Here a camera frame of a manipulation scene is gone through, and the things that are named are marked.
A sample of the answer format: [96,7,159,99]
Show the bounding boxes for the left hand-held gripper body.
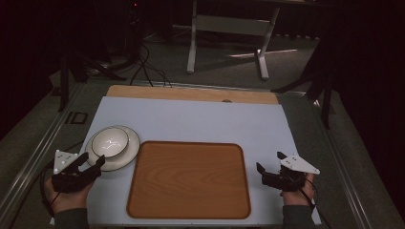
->
[52,149,102,194]

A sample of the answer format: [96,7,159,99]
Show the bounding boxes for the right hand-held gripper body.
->
[262,154,321,193]

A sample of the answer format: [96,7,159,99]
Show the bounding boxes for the black floor cables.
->
[129,43,174,89]

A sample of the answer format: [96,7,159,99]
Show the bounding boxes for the metal floor rail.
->
[0,81,86,223]
[309,100,374,229]

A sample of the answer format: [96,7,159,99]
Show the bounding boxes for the white bowl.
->
[91,126,130,159]

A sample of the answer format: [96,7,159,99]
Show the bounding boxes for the person's left hand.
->
[44,176,95,215]

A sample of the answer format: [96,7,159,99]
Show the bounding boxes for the black floor socket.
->
[64,111,89,126]

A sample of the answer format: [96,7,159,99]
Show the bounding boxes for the person's right hand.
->
[279,172,316,208]

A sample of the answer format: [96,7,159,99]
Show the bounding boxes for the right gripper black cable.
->
[288,173,333,229]

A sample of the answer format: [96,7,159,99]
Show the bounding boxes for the black tripod stand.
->
[270,60,336,130]
[57,47,128,113]

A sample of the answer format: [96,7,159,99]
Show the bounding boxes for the white table mat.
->
[50,95,323,227]

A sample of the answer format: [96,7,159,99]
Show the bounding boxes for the brown wooden tray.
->
[126,140,252,220]

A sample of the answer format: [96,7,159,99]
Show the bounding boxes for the white metal stand frame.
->
[186,0,281,81]

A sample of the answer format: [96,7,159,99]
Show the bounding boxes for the white plate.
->
[85,124,141,173]

